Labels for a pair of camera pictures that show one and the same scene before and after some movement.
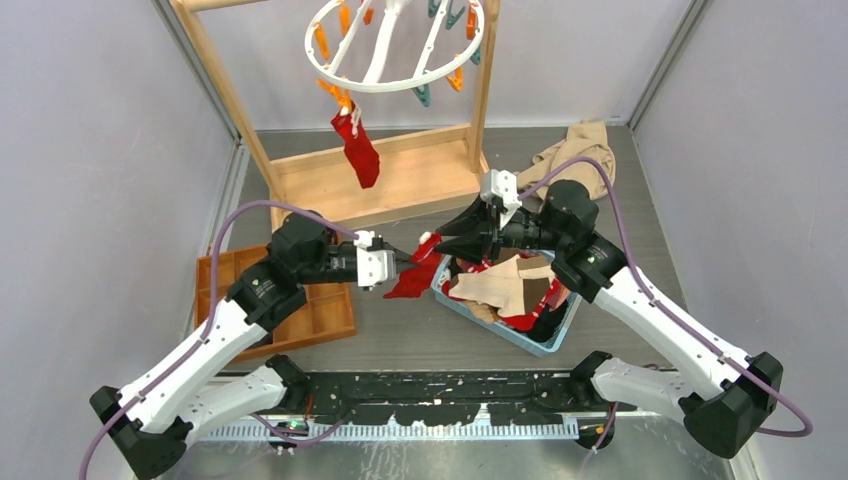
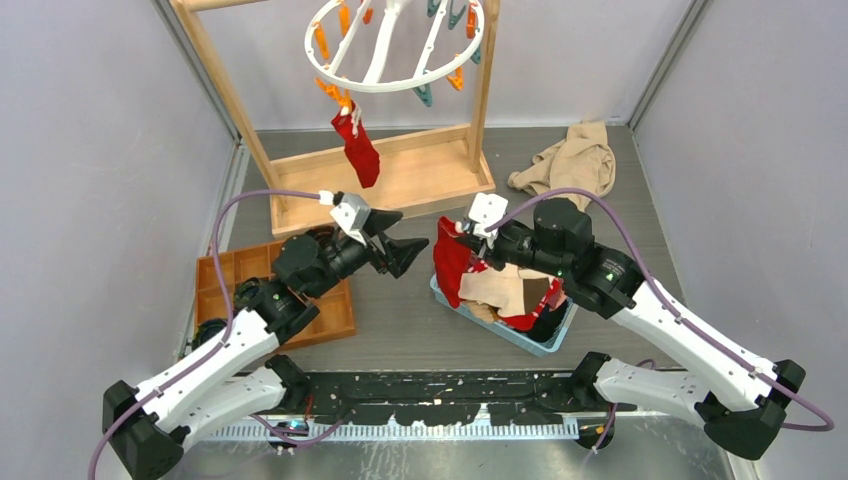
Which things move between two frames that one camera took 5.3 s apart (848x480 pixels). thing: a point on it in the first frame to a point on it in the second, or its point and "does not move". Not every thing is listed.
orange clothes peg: x=456 y=81 does not move
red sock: x=414 y=279 to x=452 y=258
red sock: x=358 y=148 does not move
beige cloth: x=581 y=140 does not move
